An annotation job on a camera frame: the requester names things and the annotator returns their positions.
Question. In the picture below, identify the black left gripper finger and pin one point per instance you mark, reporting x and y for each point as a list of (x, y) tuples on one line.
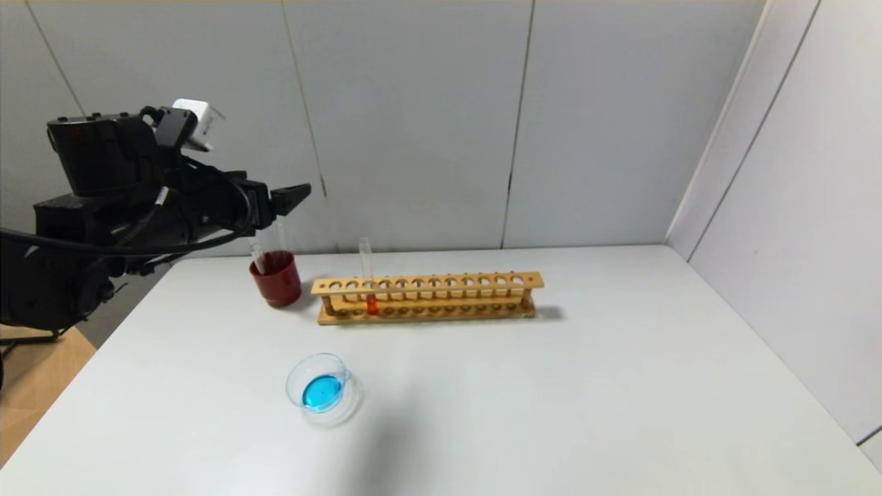
[(227, 176), (289, 196)]

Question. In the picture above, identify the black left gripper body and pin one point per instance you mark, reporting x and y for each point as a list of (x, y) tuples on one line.
[(260, 204)]

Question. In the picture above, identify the test tube with blue pigment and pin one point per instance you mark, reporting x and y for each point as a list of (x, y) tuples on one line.
[(258, 260)]

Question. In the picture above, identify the test tube with red pigment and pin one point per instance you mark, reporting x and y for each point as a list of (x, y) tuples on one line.
[(372, 305)]

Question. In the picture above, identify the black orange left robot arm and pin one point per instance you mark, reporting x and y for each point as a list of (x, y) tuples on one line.
[(89, 158)]

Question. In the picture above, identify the empty clear test tube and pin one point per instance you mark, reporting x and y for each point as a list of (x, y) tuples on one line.
[(278, 238), (264, 244)]

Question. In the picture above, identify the wooden test tube rack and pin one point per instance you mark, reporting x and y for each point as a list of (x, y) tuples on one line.
[(427, 282)]

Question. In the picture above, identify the dark red plastic cup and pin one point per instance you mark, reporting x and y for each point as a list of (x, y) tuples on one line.
[(277, 286)]

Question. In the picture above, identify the clear glass beaker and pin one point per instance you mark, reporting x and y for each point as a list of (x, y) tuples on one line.
[(322, 393)]

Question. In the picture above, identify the black metal stand leg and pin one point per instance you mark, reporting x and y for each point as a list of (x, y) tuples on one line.
[(34, 337)]

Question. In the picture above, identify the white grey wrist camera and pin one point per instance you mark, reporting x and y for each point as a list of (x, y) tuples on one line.
[(200, 114)]

